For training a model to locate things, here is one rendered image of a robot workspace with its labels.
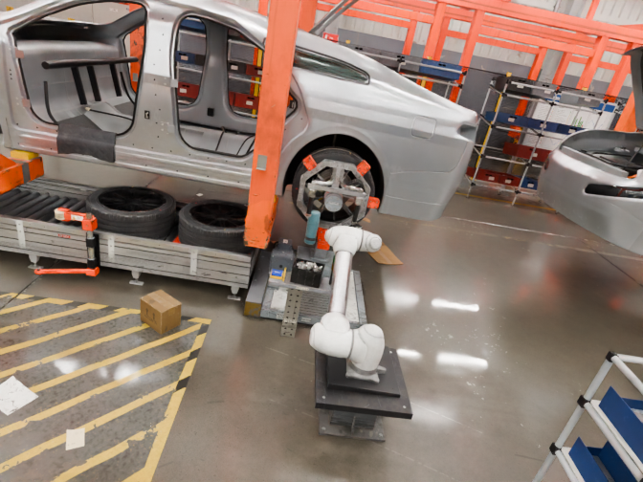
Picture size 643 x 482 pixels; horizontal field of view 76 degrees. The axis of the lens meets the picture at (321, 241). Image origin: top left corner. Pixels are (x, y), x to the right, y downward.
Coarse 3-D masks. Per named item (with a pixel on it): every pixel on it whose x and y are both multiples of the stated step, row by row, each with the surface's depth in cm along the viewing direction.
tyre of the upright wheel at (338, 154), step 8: (312, 152) 332; (320, 152) 319; (328, 152) 314; (336, 152) 314; (344, 152) 317; (352, 152) 328; (320, 160) 316; (336, 160) 316; (344, 160) 316; (352, 160) 316; (360, 160) 322; (304, 168) 319; (296, 176) 322; (368, 176) 321; (296, 184) 324; (368, 184) 323; (296, 192) 327; (296, 200) 330; (296, 208) 333; (368, 208) 332; (304, 216) 336
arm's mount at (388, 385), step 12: (384, 348) 250; (336, 360) 231; (384, 360) 240; (336, 372) 221; (336, 384) 213; (348, 384) 215; (360, 384) 217; (372, 384) 219; (384, 384) 221; (396, 384) 223; (396, 396) 217
